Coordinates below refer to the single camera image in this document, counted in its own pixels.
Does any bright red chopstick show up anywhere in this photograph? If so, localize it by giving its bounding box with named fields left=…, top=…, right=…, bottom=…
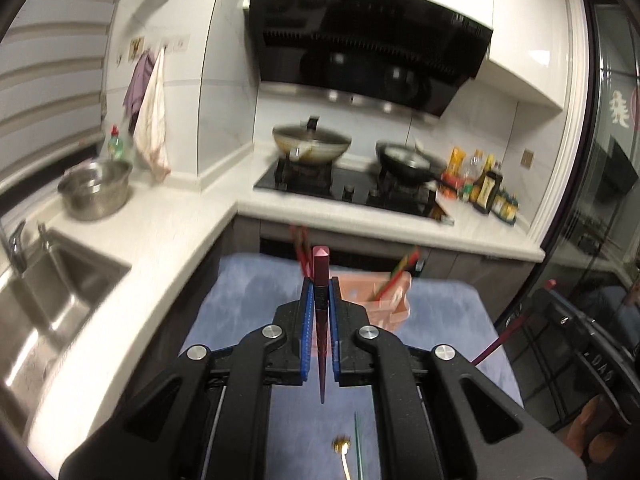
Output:
left=290, top=226, right=312, bottom=278

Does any dark red chopstick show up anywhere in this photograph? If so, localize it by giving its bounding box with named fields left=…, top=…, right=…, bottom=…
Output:
left=312, top=246, right=330, bottom=403
left=472, top=298, right=535, bottom=366
left=384, top=253, right=420, bottom=291

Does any pink plastic utensil basket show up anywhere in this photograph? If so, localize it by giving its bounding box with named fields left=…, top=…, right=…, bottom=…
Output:
left=332, top=271, right=412, bottom=332

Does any built-in black oven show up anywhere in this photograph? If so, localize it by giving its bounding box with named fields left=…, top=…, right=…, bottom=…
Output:
left=259, top=237, right=412, bottom=273

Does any blue-grey fleece mat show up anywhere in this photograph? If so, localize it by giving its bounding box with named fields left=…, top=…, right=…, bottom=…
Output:
left=184, top=254, right=497, bottom=479

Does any green chopstick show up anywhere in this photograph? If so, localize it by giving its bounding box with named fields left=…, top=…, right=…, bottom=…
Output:
left=370, top=247, right=420, bottom=301

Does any black gas stove top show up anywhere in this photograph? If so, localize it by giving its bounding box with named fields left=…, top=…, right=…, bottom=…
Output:
left=254, top=158, right=454, bottom=226

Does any steel wok with lid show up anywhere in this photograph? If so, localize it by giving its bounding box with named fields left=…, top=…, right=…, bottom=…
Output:
left=272, top=116, right=352, bottom=166

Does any black frying pan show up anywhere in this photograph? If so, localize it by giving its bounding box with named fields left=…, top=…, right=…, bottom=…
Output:
left=375, top=141, right=456, bottom=191

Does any red snack packet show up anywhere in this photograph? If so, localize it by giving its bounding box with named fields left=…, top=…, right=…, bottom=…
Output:
left=439, top=172, right=463, bottom=200

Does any gold flower spoon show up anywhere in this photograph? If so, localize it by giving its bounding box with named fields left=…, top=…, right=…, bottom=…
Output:
left=332, top=436, right=352, bottom=480

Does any yellow seasoning packet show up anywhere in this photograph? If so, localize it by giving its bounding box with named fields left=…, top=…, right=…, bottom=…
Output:
left=445, top=146, right=466, bottom=178

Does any clear plastic oil bottle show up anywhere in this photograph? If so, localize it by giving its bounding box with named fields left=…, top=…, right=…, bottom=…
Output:
left=460, top=150, right=484, bottom=202

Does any dark soy sauce bottle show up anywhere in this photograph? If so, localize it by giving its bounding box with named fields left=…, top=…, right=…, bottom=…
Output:
left=473, top=162, right=503, bottom=214

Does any green seasoning jar rack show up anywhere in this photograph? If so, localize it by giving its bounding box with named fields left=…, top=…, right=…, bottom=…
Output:
left=491, top=188, right=520, bottom=226

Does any white hanging dish towel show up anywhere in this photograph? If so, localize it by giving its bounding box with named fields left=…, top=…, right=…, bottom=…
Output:
left=134, top=48, right=171, bottom=182

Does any stainless steel mixing bowl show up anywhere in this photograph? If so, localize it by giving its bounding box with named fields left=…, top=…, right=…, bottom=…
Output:
left=58, top=159, right=132, bottom=221

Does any green dish soap bottle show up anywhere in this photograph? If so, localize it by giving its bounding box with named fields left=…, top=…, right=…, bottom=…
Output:
left=107, top=125, right=131, bottom=162

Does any black range hood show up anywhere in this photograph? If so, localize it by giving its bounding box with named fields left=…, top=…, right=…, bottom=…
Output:
left=248, top=0, right=492, bottom=120

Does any purple hanging cloth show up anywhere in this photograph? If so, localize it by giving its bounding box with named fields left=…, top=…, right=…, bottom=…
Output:
left=122, top=50, right=155, bottom=136

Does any stainless steel sink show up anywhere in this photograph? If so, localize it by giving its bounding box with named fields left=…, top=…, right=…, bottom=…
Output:
left=0, top=232, right=130, bottom=437

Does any chrome sink faucet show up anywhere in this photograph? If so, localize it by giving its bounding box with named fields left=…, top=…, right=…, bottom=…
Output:
left=1, top=220, right=51, bottom=276

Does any beige wall outlet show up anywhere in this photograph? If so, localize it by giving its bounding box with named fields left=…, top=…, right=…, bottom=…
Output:
left=520, top=150, right=534, bottom=169

